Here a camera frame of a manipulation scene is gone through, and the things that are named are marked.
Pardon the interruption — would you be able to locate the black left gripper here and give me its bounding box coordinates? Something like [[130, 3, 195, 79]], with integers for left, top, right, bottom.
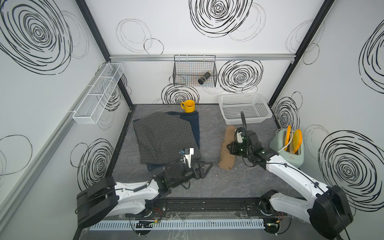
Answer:
[[170, 160, 212, 189]]

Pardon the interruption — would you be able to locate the dark blue skirt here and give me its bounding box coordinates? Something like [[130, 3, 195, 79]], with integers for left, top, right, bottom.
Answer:
[[146, 111, 200, 171]]

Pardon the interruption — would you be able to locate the white slotted cable duct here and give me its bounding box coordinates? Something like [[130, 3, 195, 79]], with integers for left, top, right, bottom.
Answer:
[[90, 219, 265, 231]]

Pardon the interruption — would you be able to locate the white plastic basket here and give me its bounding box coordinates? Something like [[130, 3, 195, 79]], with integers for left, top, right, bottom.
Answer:
[[218, 93, 273, 126]]

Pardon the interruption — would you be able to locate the yellow mug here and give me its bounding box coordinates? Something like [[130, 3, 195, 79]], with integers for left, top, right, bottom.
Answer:
[[181, 100, 196, 113]]

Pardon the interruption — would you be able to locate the yellow toast slice right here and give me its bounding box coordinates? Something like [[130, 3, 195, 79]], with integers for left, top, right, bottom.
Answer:
[[293, 129, 303, 154]]

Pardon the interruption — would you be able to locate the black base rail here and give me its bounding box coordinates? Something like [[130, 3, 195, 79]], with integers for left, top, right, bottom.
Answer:
[[85, 196, 326, 218]]

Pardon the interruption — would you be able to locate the tan brown skirt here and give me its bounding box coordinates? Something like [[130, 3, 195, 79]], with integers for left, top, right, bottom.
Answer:
[[218, 125, 238, 171]]

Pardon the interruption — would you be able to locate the mint green toaster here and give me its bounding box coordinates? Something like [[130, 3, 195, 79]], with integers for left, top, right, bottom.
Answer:
[[269, 128, 304, 168]]

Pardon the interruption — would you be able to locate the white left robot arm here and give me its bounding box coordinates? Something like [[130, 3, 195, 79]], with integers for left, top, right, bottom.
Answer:
[[75, 160, 214, 229]]

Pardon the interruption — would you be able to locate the dark cylindrical bottle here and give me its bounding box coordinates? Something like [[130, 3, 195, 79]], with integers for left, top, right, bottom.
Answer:
[[198, 72, 212, 85]]

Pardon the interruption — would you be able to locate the yellow toast slice left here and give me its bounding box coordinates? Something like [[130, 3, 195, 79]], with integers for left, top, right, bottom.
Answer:
[[283, 125, 292, 151]]

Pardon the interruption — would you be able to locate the white toaster cable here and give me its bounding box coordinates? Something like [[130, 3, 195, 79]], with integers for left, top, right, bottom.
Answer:
[[277, 136, 294, 154]]

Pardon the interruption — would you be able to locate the black wire wall basket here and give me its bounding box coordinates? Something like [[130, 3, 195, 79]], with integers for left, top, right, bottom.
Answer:
[[172, 55, 218, 88]]

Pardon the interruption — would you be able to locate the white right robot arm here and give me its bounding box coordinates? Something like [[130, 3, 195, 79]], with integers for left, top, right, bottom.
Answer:
[[227, 127, 354, 240]]

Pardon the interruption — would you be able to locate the yellow toast slice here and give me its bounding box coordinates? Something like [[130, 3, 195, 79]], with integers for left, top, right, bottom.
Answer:
[[293, 129, 303, 154], [283, 125, 292, 151]]

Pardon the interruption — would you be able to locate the grey polka dot skirt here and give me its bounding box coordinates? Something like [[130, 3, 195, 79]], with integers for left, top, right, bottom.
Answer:
[[134, 112, 202, 165]]

